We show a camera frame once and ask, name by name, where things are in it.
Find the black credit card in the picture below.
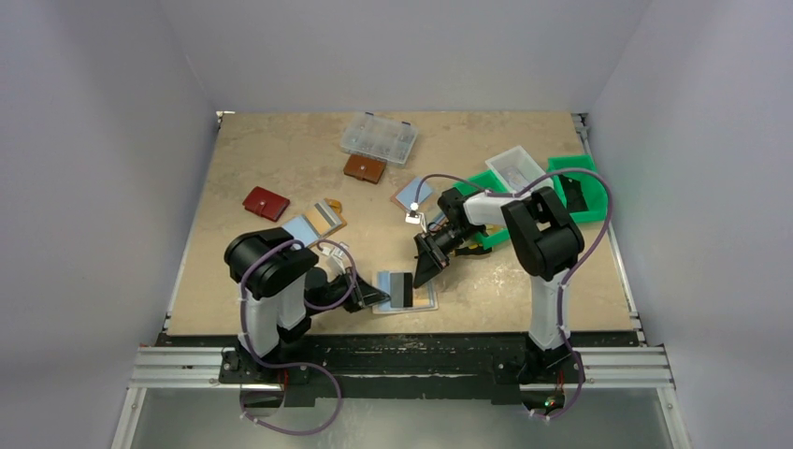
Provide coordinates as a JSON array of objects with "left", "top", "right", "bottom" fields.
[{"left": 389, "top": 272, "right": 413, "bottom": 309}]

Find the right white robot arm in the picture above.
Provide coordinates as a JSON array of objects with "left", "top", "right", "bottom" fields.
[{"left": 412, "top": 187, "right": 584, "bottom": 379}]

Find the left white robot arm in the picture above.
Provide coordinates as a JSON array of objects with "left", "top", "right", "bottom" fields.
[{"left": 223, "top": 227, "right": 390, "bottom": 374}]

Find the open pink card holder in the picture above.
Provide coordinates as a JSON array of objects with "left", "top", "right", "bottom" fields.
[{"left": 391, "top": 177, "right": 442, "bottom": 224}]

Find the open orange card holder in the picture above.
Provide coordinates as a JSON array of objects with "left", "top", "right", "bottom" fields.
[{"left": 281, "top": 198, "right": 347, "bottom": 246}]

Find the brown leather card holder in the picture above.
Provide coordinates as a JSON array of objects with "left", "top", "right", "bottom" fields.
[{"left": 342, "top": 154, "right": 386, "bottom": 184}]

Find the red leather card holder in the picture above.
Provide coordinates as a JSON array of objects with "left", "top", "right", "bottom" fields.
[{"left": 242, "top": 186, "right": 291, "bottom": 222}]

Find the black yellow screwdriver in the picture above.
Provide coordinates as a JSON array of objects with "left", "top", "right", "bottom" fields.
[{"left": 453, "top": 243, "right": 493, "bottom": 257}]

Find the green bin with yellow items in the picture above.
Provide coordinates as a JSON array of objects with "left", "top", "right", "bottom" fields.
[{"left": 453, "top": 170, "right": 511, "bottom": 249}]

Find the white plastic bin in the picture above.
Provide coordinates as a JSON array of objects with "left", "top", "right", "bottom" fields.
[{"left": 485, "top": 145, "right": 545, "bottom": 193}]

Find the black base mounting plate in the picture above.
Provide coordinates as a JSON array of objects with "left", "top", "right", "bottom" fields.
[{"left": 154, "top": 332, "right": 605, "bottom": 411}]

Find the clear plastic organizer box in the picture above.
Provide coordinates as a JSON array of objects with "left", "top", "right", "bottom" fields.
[{"left": 339, "top": 112, "right": 419, "bottom": 167}]

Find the green bin with black item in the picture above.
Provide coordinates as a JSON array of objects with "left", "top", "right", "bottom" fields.
[{"left": 548, "top": 154, "right": 608, "bottom": 224}]

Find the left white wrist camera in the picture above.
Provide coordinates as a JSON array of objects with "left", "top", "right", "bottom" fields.
[{"left": 318, "top": 242, "right": 350, "bottom": 276}]

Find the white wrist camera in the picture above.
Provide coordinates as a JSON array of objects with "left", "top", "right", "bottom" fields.
[
  {"left": 318, "top": 242, "right": 350, "bottom": 276},
  {"left": 405, "top": 202, "right": 426, "bottom": 228}
]

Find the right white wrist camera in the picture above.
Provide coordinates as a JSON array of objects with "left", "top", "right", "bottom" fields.
[{"left": 405, "top": 202, "right": 426, "bottom": 228}]

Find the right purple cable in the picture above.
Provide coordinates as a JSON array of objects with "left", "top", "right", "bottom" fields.
[{"left": 410, "top": 167, "right": 614, "bottom": 423}]

